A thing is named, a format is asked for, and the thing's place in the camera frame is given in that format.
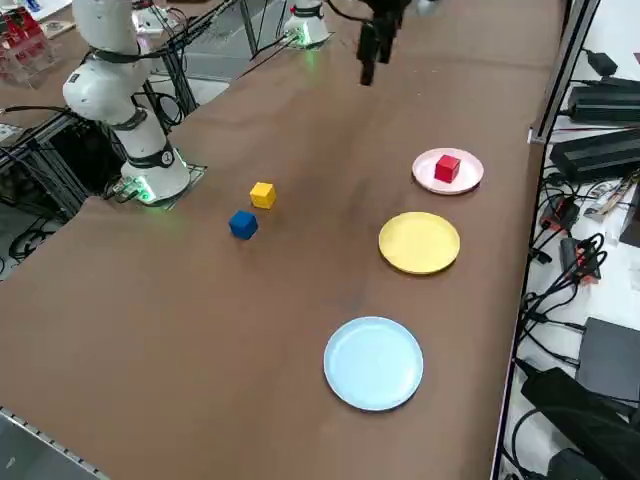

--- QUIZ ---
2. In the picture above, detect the red and black device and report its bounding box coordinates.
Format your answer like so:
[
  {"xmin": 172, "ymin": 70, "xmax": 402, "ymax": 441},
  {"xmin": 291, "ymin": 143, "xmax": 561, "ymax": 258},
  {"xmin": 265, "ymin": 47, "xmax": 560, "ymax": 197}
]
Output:
[
  {"xmin": 542, "ymin": 196, "xmax": 582, "ymax": 232},
  {"xmin": 559, "ymin": 237, "xmax": 603, "ymax": 286}
]

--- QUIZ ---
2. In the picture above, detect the aluminium profile post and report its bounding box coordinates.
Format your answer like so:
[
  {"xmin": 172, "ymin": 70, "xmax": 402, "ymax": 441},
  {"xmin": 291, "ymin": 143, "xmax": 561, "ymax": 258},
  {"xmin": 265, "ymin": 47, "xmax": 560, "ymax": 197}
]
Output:
[{"xmin": 528, "ymin": 0, "xmax": 602, "ymax": 145}]

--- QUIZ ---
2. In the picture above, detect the yellow plate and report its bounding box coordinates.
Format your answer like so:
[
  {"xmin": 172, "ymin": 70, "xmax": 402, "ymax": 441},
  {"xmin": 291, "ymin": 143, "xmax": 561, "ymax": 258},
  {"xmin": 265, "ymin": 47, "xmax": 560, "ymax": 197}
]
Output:
[{"xmin": 378, "ymin": 211, "xmax": 461, "ymax": 276}]

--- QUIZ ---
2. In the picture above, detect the long black power brick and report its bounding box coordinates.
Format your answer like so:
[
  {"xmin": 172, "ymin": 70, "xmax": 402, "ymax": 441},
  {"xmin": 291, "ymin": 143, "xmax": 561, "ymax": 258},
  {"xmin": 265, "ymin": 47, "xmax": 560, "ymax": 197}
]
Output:
[{"xmin": 549, "ymin": 127, "xmax": 640, "ymax": 182}]

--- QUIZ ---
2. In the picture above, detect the blue cube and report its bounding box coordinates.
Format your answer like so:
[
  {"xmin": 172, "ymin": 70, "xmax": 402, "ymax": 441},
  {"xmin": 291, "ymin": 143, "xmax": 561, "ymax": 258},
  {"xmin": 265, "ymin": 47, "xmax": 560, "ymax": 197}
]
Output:
[{"xmin": 228, "ymin": 210, "xmax": 259, "ymax": 242}]

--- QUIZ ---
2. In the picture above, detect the yellow cube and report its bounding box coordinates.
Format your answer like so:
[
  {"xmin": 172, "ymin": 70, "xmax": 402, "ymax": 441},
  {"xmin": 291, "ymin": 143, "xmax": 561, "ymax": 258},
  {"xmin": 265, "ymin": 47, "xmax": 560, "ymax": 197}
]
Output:
[{"xmin": 249, "ymin": 181, "xmax": 277, "ymax": 210}]

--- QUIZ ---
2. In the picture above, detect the clear acrylic rack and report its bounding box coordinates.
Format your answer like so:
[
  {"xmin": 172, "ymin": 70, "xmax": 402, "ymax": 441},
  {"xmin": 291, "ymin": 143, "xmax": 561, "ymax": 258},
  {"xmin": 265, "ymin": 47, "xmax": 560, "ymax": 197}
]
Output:
[{"xmin": 0, "ymin": 0, "xmax": 65, "ymax": 90}]

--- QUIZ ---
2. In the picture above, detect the small black power adapter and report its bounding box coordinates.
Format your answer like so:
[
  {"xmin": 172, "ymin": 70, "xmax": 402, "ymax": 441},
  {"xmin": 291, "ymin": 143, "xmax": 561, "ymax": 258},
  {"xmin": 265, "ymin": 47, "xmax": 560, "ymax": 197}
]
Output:
[{"xmin": 585, "ymin": 48, "xmax": 620, "ymax": 77}]

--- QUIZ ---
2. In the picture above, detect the flat black box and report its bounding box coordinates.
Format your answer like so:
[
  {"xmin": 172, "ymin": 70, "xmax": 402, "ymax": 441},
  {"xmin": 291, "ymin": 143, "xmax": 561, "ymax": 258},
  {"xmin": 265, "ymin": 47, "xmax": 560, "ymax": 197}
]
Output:
[{"xmin": 574, "ymin": 317, "xmax": 640, "ymax": 402}]

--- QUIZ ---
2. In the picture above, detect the light blue plate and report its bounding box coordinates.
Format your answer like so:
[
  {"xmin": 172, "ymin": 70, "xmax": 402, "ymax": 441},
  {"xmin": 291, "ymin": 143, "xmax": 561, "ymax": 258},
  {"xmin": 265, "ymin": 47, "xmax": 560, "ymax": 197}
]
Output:
[{"xmin": 323, "ymin": 316, "xmax": 425, "ymax": 413}]

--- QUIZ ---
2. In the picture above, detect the black cable bundle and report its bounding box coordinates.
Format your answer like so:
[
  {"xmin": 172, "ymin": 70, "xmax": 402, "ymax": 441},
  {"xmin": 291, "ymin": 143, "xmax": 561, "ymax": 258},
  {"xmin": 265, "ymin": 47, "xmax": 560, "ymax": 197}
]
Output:
[{"xmin": 514, "ymin": 232, "xmax": 610, "ymax": 354}]

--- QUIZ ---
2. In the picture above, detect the red cube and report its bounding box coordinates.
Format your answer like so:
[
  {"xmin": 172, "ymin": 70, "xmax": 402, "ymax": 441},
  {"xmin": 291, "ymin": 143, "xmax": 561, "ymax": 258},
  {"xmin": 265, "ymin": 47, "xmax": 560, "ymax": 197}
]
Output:
[{"xmin": 434, "ymin": 154, "xmax": 462, "ymax": 184}]

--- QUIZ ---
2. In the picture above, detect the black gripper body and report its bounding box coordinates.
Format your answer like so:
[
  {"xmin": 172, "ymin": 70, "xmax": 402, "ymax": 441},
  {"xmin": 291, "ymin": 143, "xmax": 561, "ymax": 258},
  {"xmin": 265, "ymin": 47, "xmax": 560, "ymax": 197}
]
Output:
[{"xmin": 363, "ymin": 0, "xmax": 417, "ymax": 25}]

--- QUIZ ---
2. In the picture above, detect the black bag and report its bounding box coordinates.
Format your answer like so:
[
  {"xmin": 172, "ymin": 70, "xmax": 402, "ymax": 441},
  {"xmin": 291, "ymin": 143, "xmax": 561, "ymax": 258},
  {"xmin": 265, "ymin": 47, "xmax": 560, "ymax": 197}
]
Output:
[{"xmin": 519, "ymin": 367, "xmax": 640, "ymax": 480}]

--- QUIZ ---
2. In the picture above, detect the dark aluminium frame stand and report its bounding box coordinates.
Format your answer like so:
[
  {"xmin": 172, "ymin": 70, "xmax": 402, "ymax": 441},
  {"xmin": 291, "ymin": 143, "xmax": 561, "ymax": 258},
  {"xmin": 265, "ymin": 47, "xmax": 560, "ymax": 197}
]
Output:
[{"xmin": 0, "ymin": 107, "xmax": 126, "ymax": 224}]

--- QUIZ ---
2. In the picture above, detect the white plate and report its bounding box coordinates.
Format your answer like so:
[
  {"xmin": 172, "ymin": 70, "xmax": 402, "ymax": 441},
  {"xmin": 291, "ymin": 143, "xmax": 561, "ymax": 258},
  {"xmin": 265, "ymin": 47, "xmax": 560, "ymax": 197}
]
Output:
[{"xmin": 411, "ymin": 147, "xmax": 485, "ymax": 196}]

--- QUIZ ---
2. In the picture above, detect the aluminium frame rail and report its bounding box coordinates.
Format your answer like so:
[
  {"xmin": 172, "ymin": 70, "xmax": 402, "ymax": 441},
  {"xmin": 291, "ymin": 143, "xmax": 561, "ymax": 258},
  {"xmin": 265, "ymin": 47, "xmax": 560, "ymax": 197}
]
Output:
[{"xmin": 0, "ymin": 407, "xmax": 109, "ymax": 480}]

